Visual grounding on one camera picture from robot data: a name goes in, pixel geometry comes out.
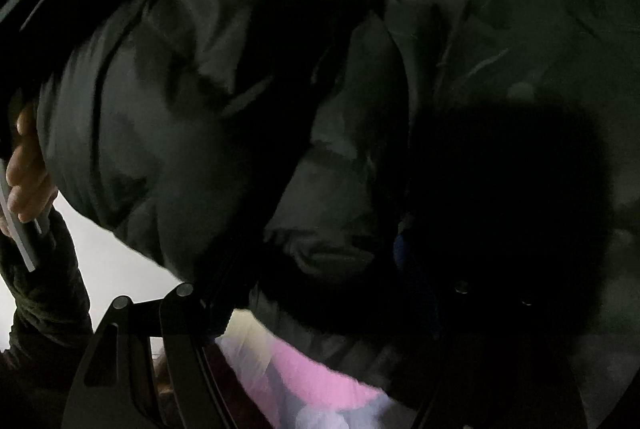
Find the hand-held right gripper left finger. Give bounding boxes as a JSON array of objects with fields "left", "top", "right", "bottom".
[{"left": 62, "top": 281, "right": 228, "bottom": 429}]

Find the black puffer jacket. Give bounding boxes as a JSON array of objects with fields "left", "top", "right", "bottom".
[{"left": 34, "top": 0, "right": 640, "bottom": 429}]

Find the person's left forearm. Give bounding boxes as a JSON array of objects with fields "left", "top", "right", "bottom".
[{"left": 0, "top": 209, "right": 94, "bottom": 362}]

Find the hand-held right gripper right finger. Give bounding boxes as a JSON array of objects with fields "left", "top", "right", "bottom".
[{"left": 392, "top": 229, "right": 592, "bottom": 429}]

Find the person's left hand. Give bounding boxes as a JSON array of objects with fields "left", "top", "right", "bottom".
[{"left": 0, "top": 103, "right": 59, "bottom": 241}]

